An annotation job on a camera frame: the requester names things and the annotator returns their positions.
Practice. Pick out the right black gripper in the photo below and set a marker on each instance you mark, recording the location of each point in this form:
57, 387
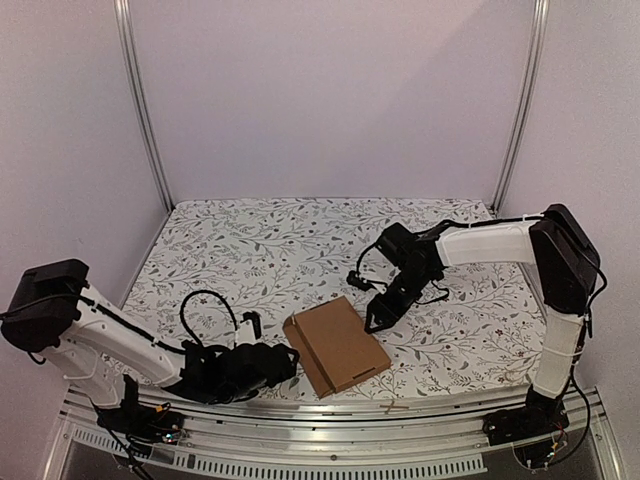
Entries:
395, 298

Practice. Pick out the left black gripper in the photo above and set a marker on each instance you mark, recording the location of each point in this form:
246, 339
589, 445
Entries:
287, 369

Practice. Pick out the brown cardboard paper box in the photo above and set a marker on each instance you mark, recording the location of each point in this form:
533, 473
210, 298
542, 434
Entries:
335, 351

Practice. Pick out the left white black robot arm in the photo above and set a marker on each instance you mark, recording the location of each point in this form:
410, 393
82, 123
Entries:
56, 313

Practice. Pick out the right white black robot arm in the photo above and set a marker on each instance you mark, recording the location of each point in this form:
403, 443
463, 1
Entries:
567, 263

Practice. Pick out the floral patterned table cloth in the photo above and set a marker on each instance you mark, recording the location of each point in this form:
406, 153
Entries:
477, 329

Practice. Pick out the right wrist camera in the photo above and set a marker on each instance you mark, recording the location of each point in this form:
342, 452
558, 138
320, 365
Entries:
356, 280

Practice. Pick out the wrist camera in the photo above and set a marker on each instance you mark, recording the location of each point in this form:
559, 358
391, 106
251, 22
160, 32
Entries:
356, 280
249, 330

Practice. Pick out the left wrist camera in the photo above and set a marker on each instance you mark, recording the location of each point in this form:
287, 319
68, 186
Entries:
249, 330

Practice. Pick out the aluminium front rail base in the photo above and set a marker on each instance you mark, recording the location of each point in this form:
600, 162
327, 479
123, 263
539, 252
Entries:
419, 438

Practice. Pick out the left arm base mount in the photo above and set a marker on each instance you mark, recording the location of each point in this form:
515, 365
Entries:
143, 423

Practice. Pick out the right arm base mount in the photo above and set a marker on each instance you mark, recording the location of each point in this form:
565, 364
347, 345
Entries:
540, 415

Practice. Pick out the right aluminium frame post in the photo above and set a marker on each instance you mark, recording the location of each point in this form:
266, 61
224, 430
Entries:
525, 98

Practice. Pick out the aluminium frame post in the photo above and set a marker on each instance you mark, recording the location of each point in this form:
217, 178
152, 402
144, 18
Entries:
135, 81
525, 98

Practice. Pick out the left aluminium frame post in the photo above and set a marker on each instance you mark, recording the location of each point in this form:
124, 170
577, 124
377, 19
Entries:
135, 81

